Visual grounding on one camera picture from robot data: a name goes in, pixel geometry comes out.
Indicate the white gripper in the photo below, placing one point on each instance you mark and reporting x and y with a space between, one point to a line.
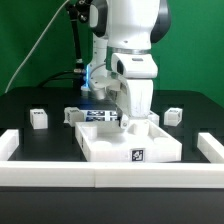
135 74

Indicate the white square tabletop part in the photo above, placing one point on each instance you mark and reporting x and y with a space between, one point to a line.
142 141

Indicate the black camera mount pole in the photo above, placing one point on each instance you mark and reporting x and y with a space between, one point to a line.
78 12

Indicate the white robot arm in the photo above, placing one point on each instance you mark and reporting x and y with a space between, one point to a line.
126 27

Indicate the blue fiducial marker sheet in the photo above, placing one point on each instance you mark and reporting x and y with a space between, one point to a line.
101 115

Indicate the white U-shaped fence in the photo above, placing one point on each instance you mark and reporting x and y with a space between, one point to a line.
103 175

